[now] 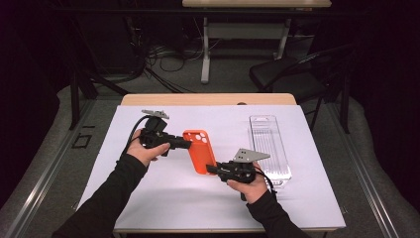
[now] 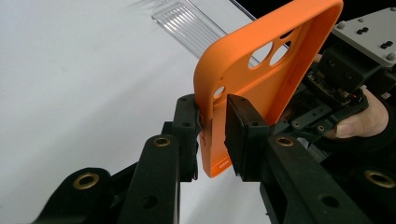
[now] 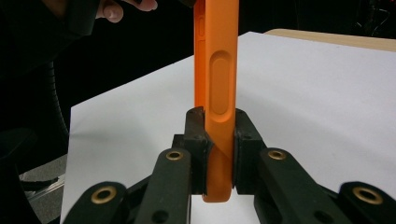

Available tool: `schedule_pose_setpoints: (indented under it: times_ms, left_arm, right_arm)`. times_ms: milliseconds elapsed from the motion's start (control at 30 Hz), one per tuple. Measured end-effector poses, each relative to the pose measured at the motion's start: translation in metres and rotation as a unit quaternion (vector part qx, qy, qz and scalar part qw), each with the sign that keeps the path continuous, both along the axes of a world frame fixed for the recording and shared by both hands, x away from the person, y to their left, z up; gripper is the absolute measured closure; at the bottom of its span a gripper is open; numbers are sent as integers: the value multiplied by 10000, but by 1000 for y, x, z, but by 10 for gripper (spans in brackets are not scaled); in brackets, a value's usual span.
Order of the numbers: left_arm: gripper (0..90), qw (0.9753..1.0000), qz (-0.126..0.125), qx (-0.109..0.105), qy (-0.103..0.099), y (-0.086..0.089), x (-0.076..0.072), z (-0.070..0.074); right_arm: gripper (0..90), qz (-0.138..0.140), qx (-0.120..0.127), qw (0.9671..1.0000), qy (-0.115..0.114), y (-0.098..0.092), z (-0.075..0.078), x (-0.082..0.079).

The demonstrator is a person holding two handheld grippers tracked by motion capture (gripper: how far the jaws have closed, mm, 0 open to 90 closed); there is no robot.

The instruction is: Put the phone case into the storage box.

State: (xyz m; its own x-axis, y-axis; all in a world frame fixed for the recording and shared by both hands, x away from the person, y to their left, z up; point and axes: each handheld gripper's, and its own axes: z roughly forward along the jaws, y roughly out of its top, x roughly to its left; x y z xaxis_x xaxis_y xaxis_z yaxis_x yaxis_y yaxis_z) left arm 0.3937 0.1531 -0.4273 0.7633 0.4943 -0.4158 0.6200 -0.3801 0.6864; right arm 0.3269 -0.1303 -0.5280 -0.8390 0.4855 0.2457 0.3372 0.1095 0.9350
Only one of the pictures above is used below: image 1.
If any clear plastic packaging box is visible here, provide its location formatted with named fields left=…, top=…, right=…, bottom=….
left=248, top=114, right=293, bottom=189

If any wooden table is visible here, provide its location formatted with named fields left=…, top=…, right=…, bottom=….
left=110, top=92, right=338, bottom=234

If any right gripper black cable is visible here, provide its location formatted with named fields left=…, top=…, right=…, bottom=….
left=254, top=167, right=277, bottom=194

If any black folding chair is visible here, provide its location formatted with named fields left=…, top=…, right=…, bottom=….
left=249, top=43, right=356, bottom=133

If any black metal stand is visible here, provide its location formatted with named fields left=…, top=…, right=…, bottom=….
left=67, top=65, right=132, bottom=131

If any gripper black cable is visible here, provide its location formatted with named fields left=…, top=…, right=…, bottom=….
left=116, top=114, right=150, bottom=163
left=254, top=167, right=277, bottom=194

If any aluminium floor rail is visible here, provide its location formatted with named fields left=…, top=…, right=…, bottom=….
left=325, top=102, right=400, bottom=238
left=6, top=98, right=97, bottom=238

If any person's left hand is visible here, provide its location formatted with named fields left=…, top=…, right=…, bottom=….
left=126, top=128, right=171, bottom=168

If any orange phone case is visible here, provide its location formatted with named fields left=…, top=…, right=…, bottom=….
left=182, top=129, right=218, bottom=176

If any white table mat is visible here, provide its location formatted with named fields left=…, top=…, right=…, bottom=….
left=75, top=104, right=347, bottom=231

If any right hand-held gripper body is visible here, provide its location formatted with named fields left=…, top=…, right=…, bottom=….
left=218, top=148, right=271, bottom=183

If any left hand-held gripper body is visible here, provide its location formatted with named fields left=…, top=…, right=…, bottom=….
left=140, top=109, right=172, bottom=157

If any bundle of floor cables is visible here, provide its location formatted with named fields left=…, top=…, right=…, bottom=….
left=145, top=43, right=206, bottom=93

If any person's right hand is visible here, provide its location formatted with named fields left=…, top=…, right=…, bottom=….
left=227, top=172, right=270, bottom=205

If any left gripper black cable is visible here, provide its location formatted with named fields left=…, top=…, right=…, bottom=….
left=116, top=114, right=150, bottom=163

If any white-legged wooden desk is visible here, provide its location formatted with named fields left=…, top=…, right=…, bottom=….
left=181, top=0, right=333, bottom=84

